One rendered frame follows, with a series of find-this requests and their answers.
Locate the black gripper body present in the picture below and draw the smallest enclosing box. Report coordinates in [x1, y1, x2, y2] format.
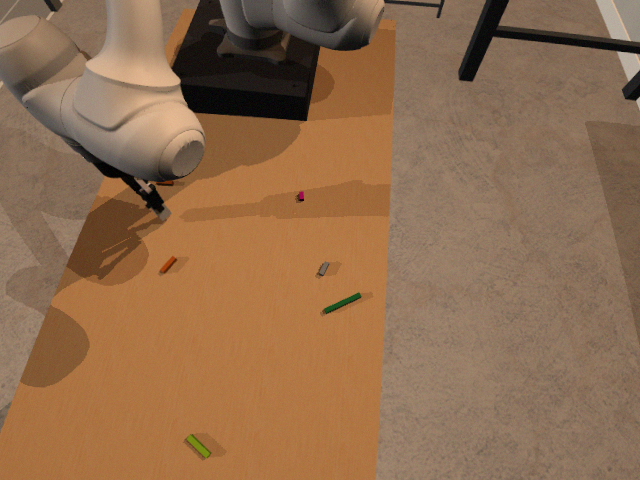
[92, 162, 139, 187]

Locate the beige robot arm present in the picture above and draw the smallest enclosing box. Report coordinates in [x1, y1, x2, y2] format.
[0, 0, 385, 182]

